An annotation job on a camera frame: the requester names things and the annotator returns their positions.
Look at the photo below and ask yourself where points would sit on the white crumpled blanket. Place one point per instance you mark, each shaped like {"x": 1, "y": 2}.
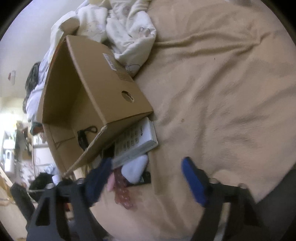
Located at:
{"x": 124, "y": 25}

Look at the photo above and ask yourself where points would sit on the black flashlight with strap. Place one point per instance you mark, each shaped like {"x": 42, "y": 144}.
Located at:
{"x": 82, "y": 138}

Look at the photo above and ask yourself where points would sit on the white remote control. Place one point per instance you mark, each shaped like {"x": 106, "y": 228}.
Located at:
{"x": 135, "y": 141}

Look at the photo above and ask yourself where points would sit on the dark patterned garment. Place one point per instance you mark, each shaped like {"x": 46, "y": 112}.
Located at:
{"x": 31, "y": 83}

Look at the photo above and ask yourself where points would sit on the white rounded plastic case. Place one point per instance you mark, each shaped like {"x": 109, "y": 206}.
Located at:
{"x": 134, "y": 169}

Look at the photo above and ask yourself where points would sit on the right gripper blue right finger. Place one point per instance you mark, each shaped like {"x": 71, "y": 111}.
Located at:
{"x": 196, "y": 179}

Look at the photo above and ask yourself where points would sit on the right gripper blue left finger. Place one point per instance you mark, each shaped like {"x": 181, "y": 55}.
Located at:
{"x": 96, "y": 180}

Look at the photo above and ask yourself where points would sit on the brown translucent massage comb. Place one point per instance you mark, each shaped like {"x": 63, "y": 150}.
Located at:
{"x": 122, "y": 194}

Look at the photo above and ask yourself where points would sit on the brown cardboard box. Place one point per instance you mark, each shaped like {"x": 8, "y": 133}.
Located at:
{"x": 86, "y": 86}

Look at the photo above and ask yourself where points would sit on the pink keychain charm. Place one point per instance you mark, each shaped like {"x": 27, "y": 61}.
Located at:
{"x": 110, "y": 182}

